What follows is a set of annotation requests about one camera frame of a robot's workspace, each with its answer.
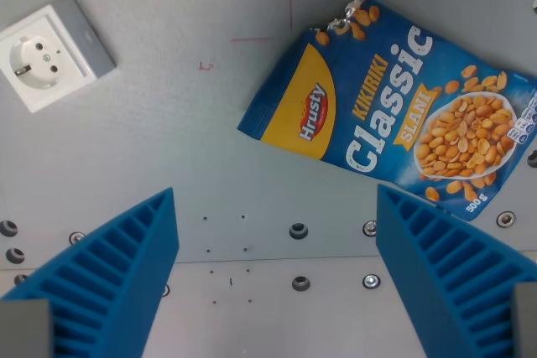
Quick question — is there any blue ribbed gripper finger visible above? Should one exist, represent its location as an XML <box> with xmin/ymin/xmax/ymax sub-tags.
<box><xmin>374</xmin><ymin>183</ymin><xmax>537</xmax><ymax>358</ymax></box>
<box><xmin>0</xmin><ymin>186</ymin><xmax>181</xmax><ymax>358</ymax></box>

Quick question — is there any blue Hrusty Classic peanut bag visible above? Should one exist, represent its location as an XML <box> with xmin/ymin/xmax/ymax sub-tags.
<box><xmin>236</xmin><ymin>0</ymin><xmax>537</xmax><ymax>222</ymax></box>

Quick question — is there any white and grey wall socket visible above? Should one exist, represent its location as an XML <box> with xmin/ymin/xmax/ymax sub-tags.
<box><xmin>0</xmin><ymin>0</ymin><xmax>118</xmax><ymax>114</ymax></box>

